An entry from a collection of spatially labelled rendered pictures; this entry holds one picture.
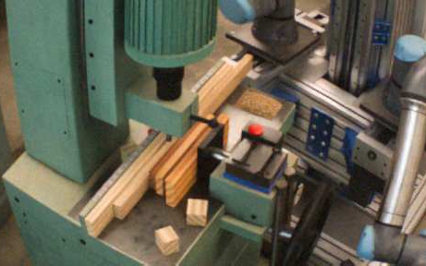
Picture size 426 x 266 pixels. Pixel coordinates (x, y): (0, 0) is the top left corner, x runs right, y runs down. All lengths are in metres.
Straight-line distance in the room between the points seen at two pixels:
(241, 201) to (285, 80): 0.73
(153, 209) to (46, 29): 0.45
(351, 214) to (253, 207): 1.03
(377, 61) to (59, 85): 1.05
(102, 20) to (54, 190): 0.49
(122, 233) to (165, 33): 0.41
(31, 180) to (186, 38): 0.61
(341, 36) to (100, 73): 0.88
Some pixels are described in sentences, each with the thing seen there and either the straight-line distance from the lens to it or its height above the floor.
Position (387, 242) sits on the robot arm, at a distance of 1.24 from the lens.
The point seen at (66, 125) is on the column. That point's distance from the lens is 1.37.
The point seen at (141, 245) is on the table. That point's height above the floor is 0.90.
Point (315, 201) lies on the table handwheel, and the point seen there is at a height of 0.95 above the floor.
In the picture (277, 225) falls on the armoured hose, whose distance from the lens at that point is 1.34.
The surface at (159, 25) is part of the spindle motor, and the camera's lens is 1.09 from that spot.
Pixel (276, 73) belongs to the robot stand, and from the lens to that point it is 1.94.
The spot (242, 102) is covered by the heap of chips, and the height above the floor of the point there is 0.91.
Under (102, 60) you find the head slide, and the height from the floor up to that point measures 1.16.
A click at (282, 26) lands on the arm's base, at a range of 1.89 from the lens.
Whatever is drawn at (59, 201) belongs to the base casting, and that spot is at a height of 0.80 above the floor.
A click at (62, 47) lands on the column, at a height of 1.20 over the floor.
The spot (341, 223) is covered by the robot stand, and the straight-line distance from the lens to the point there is 2.23.
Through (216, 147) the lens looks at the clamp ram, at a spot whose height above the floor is 0.96.
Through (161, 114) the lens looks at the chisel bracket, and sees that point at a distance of 1.27.
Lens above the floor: 1.86
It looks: 41 degrees down
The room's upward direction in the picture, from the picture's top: 3 degrees clockwise
